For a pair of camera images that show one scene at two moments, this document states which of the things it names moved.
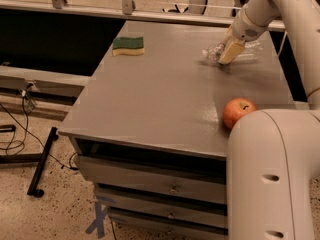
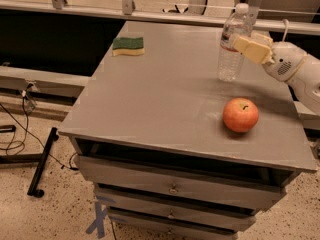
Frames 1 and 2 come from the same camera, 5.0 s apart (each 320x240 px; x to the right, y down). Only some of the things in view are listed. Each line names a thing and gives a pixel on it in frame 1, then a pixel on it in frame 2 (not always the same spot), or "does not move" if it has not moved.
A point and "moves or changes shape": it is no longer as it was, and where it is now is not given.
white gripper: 244,28 to 282,61
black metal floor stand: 34,158 does not move
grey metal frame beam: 29,86 does not move
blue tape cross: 99,214 does not move
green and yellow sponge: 128,46 does not move
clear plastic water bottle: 249,51 moves or changes shape
